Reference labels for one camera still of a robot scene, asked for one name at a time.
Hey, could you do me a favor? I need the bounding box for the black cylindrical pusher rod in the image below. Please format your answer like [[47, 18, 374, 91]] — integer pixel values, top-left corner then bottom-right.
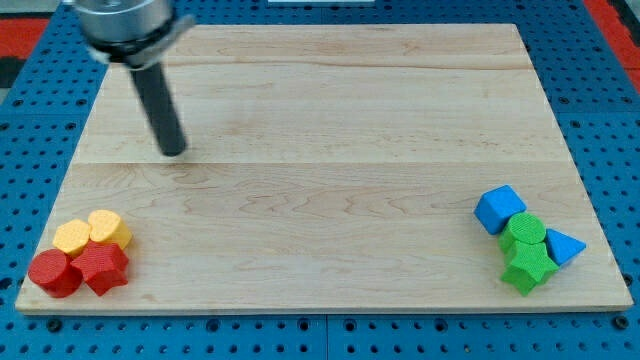
[[130, 63, 187, 157]]

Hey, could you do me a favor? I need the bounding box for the red star block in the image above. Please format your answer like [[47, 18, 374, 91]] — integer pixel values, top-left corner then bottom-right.
[[71, 241, 129, 296]]

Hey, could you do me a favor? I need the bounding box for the blue cube block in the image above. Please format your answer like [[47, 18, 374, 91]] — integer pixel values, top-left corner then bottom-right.
[[473, 184, 527, 235]]

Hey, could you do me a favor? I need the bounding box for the green star block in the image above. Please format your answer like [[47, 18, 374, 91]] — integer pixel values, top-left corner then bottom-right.
[[500, 242, 559, 296]]

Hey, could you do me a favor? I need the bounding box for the yellow rounded block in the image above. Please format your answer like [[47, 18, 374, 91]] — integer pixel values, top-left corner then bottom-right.
[[88, 209, 133, 249]]

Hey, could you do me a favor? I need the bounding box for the light wooden board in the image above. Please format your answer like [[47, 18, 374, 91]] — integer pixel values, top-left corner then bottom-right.
[[16, 24, 633, 316]]

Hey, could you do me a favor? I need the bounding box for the yellow hexagon block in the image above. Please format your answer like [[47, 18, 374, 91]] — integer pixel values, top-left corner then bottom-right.
[[52, 219, 92, 258]]

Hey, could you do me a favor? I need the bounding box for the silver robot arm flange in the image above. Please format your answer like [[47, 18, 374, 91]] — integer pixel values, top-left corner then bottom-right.
[[63, 0, 196, 71]]

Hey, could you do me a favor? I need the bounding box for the blue triangle block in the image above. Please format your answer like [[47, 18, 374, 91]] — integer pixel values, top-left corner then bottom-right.
[[545, 229, 587, 267]]

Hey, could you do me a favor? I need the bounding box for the red cylinder block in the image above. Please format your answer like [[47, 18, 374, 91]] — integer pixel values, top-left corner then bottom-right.
[[27, 248, 83, 298]]

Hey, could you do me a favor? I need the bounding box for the green cylinder block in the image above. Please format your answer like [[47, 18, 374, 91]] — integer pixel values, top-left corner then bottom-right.
[[498, 212, 546, 254]]

